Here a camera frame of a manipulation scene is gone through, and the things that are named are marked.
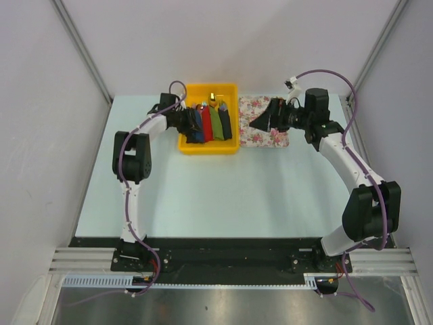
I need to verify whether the black napkin roll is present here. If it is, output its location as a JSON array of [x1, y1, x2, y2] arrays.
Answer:
[[218, 102, 233, 140], [186, 131, 204, 144]]

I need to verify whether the dark blue paper napkin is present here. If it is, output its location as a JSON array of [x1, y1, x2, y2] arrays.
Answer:
[[193, 109, 204, 144]]

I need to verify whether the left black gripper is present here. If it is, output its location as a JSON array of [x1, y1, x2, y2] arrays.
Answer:
[[172, 107, 201, 135]]

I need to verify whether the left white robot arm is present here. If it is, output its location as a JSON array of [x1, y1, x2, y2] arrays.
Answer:
[[112, 93, 198, 245]]

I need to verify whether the floral rectangular tray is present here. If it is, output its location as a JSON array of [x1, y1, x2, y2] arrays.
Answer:
[[238, 95, 290, 148]]

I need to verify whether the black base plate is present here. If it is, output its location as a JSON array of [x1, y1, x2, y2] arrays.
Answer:
[[69, 236, 393, 285]]

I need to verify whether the yellow plastic bin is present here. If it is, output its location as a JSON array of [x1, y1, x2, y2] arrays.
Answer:
[[178, 83, 240, 155]]

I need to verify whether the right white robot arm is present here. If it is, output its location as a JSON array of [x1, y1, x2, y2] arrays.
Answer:
[[249, 88, 401, 272]]

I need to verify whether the red napkin roll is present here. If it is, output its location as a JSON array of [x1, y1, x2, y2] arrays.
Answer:
[[202, 106, 213, 143]]

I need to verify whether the black napkin roll right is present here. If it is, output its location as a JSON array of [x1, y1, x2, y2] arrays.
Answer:
[[218, 102, 233, 140]]

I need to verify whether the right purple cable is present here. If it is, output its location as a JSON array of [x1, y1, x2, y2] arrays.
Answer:
[[294, 69, 390, 312]]

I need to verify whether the white slotted cable duct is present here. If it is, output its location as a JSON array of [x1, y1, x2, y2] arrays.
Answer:
[[62, 274, 156, 288]]

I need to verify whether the green napkin roll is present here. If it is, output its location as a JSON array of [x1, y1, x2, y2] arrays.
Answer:
[[209, 107, 225, 141]]

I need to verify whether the gold spoon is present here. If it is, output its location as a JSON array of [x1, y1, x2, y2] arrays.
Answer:
[[209, 93, 218, 107]]

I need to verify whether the black napkin roll left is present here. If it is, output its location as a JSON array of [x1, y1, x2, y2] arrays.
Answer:
[[186, 131, 204, 144]]

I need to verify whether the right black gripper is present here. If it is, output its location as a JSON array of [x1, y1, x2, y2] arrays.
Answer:
[[250, 98, 312, 133]]

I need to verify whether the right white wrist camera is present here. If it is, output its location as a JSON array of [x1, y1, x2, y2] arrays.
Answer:
[[285, 76, 302, 102]]

